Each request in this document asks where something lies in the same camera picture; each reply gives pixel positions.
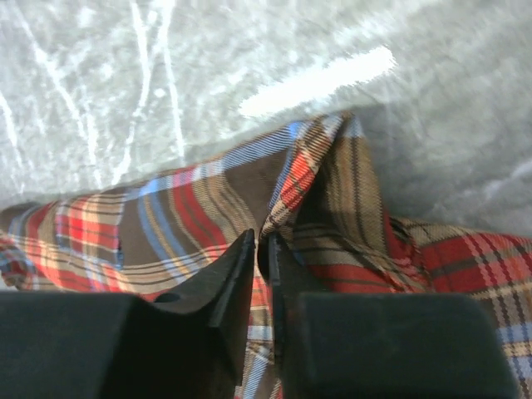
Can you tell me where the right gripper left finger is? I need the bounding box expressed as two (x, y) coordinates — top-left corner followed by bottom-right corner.
(1, 230), (254, 398)

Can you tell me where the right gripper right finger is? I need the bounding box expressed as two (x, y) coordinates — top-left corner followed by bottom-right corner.
(268, 234), (518, 398)

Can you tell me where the plaid long sleeve shirt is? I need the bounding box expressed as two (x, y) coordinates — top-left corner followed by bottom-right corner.
(1, 113), (531, 398)

